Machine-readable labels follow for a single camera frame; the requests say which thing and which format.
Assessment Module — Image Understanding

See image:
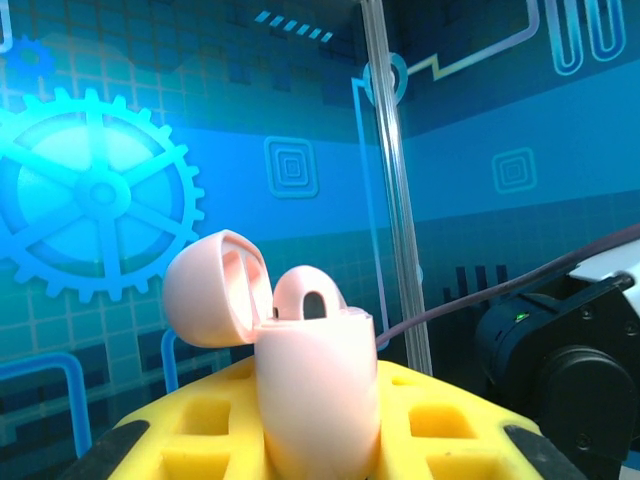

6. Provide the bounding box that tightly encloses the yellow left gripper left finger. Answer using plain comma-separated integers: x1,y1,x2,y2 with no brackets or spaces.
62,355,281,480

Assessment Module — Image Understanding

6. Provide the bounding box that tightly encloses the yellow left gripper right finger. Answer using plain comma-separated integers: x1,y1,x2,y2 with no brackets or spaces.
372,359,590,480

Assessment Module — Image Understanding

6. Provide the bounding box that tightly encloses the pink earbud charging case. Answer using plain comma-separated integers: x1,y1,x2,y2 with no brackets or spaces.
162,228,384,480

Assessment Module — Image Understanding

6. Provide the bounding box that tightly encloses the pink wireless earbud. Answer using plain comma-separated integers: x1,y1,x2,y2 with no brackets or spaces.
272,264,349,321

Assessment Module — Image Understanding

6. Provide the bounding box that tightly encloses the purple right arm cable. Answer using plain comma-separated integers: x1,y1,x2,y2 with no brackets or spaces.
374,227,640,351

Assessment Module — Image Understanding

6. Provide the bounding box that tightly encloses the aluminium right frame post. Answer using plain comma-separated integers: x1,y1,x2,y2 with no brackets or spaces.
359,0,434,376

